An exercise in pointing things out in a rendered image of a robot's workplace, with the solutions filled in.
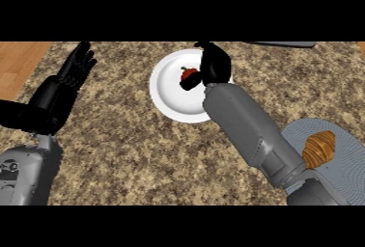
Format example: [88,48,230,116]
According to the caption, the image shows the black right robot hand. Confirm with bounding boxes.
[178,41,233,92]

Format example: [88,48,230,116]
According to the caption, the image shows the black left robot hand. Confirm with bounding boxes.
[0,41,100,136]

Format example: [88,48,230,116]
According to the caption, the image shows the red bell pepper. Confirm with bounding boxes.
[180,66,200,82]

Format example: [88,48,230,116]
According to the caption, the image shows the white round plate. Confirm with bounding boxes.
[147,48,234,124]

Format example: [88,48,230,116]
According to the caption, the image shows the grey round placemat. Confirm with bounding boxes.
[279,118,365,206]

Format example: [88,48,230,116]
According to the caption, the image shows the flat dark grey object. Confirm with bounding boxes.
[242,41,317,49]

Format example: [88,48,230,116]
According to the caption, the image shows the brown croissant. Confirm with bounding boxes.
[301,129,338,171]

